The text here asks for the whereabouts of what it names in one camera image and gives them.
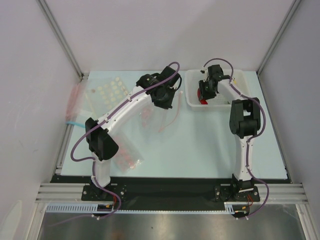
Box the aluminium frame rail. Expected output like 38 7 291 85
35 183 85 203

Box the red toy chili pepper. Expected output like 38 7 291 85
197 89 208 105

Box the white slotted cable duct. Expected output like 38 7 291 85
46 203 245 215

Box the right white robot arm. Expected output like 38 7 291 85
197 64 265 201

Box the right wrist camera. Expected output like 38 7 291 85
200 68 209 82

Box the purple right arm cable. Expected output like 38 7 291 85
202 57 271 221

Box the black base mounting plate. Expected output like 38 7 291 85
50 175 260 211

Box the clear strawberry zip bag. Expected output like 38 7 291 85
138 91 183 133

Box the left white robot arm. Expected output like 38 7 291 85
85 66 182 200

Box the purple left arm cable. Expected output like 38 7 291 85
49 61 181 226

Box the strawberry zip bag on table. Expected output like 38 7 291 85
113 134 144 174

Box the white perforated plastic basket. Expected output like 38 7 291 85
184 69 251 112

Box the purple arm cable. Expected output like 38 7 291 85
49 61 181 226
202 57 271 221

